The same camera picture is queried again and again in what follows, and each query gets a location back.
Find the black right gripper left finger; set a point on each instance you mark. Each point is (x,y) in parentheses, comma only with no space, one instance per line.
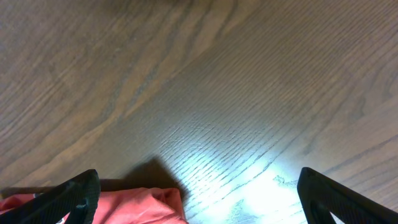
(75,199)

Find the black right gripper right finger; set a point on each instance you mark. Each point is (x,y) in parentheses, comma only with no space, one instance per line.
(323,198)

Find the red soccer t-shirt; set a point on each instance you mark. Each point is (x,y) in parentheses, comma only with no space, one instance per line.
(125,206)

